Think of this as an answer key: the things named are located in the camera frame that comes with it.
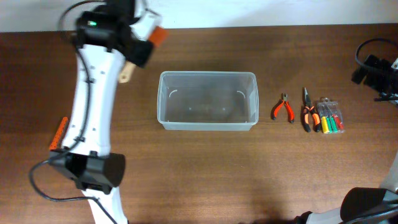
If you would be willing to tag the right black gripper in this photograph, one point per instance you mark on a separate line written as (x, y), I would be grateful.
(380, 66)

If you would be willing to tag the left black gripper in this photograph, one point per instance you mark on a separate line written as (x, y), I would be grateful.
(146, 58)

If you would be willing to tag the orange scraper wooden handle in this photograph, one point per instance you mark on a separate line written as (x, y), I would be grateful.
(157, 37)

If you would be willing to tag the clear plastic storage container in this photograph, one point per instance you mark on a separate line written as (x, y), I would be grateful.
(207, 101)

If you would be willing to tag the orange bit holder strip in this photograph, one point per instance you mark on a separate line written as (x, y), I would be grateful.
(59, 134)

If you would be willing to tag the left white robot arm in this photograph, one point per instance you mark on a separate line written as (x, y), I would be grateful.
(104, 42)

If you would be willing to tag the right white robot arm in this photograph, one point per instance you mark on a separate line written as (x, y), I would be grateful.
(367, 205)

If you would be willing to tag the clear screwdriver set case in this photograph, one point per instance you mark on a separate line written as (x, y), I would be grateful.
(329, 102)

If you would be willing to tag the orange black needle-nose pliers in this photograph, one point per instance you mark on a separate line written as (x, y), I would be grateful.
(309, 111)

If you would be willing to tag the red handled screwdriver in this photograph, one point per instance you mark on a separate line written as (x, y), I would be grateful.
(336, 118)

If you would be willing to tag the green handled screwdriver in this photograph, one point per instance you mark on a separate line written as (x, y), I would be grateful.
(327, 117)
(332, 120)

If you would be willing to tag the yellow handled screwdriver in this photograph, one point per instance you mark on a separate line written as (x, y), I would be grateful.
(323, 120)

